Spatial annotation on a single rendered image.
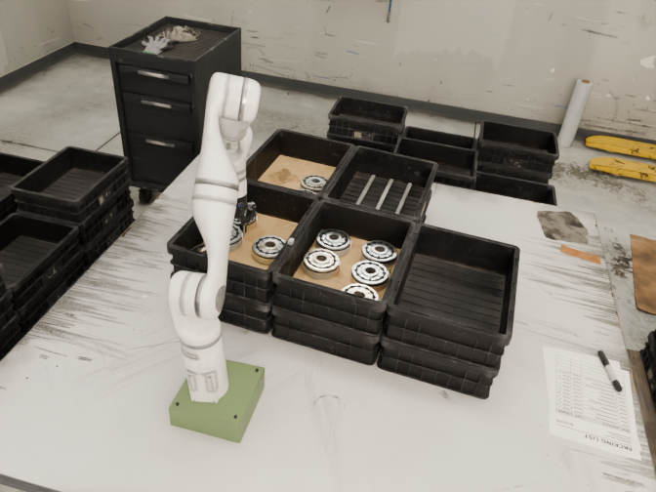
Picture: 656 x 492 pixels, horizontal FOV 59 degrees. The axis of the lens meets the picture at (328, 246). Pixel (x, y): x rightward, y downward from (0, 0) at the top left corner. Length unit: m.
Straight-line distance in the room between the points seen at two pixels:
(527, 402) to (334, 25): 3.70
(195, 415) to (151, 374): 0.23
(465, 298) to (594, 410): 0.42
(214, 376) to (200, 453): 0.18
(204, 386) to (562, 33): 3.90
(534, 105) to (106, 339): 3.88
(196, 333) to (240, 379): 0.23
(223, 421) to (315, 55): 3.89
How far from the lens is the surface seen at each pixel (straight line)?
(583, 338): 1.87
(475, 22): 4.67
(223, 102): 1.24
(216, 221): 1.19
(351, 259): 1.70
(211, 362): 1.31
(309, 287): 1.44
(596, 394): 1.73
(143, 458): 1.42
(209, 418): 1.38
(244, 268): 1.49
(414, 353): 1.49
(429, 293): 1.64
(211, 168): 1.21
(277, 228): 1.80
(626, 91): 4.91
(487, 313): 1.63
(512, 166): 3.18
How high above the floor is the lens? 1.86
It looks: 36 degrees down
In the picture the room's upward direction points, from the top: 6 degrees clockwise
